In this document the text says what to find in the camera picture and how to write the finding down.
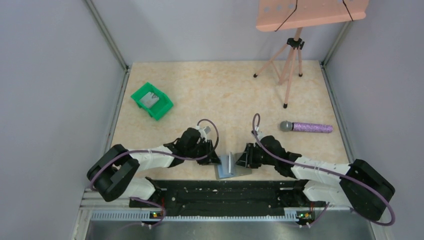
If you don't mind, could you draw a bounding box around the grey card holder wallet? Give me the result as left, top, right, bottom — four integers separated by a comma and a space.
214, 152, 252, 180

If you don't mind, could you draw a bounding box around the card with black stripe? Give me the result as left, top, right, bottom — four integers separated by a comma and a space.
139, 91, 160, 109

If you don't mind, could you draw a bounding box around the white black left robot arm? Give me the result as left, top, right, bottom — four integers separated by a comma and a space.
86, 126, 220, 202

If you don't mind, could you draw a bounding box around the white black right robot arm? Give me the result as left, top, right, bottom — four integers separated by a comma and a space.
235, 135, 396, 222

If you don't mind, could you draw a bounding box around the purple glitter microphone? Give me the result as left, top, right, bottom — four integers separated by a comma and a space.
279, 121, 333, 134

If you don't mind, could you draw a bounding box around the green plastic bin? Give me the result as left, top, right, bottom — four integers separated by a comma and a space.
130, 82, 174, 121

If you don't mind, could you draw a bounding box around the pink music stand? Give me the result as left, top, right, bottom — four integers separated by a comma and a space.
253, 0, 369, 109

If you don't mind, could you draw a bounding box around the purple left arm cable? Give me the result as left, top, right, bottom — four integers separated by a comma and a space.
88, 118, 220, 229

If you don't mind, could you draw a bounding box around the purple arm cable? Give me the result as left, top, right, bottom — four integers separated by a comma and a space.
88, 118, 220, 229
251, 113, 396, 227

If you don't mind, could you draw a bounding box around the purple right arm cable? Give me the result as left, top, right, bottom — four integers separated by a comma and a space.
251, 113, 396, 227

